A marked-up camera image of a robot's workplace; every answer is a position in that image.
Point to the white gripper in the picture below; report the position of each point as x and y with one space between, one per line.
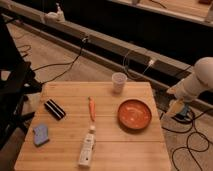
180 93

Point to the orange pepper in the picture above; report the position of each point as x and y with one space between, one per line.
92 109

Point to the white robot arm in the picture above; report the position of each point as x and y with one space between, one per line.
189 88

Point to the orange ceramic bowl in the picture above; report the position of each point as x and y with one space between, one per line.
134 114

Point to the blue power box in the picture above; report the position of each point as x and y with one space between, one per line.
183 114

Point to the clear plastic cup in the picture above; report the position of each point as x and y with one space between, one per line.
119 79

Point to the white squeeze bottle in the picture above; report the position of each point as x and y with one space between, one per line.
87 148

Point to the black striped eraser block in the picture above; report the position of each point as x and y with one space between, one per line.
54 109

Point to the blue sponge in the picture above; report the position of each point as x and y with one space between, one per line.
40 134

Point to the grey metal rail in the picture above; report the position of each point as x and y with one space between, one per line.
177 44

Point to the white clamp on rail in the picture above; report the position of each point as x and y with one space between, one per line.
58 15

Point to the black chair frame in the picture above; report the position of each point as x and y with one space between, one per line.
16 80

